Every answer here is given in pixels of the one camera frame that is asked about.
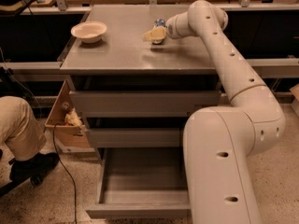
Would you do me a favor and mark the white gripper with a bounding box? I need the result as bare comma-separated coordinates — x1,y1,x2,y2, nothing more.
142,12,196,42

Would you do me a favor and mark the silver blue redbull can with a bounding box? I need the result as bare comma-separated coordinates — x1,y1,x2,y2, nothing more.
152,19,166,45

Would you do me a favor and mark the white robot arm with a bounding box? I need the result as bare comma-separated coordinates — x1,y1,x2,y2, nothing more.
142,0,285,224

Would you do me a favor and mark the grey drawer cabinet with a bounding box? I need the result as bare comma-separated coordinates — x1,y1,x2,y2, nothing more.
59,5,231,161

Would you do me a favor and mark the grey top drawer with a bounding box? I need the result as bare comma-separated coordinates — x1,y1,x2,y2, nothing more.
69,91,221,118

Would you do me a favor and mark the grey middle drawer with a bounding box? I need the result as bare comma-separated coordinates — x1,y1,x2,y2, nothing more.
86,128,183,147

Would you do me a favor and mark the grey open bottom drawer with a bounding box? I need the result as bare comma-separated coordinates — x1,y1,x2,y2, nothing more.
87,147,191,219

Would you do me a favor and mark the white bowl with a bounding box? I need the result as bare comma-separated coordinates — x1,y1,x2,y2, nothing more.
71,21,107,44

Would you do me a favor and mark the small toy in box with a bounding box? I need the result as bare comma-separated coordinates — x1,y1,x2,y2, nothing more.
61,102,82,127

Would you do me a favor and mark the wooden box on floor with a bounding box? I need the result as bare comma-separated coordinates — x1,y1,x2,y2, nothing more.
45,80,91,152

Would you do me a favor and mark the black shoe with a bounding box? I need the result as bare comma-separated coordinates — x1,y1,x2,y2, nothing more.
9,152,59,181

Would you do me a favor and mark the black floor cable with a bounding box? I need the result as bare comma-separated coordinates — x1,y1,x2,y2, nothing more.
51,124,78,224

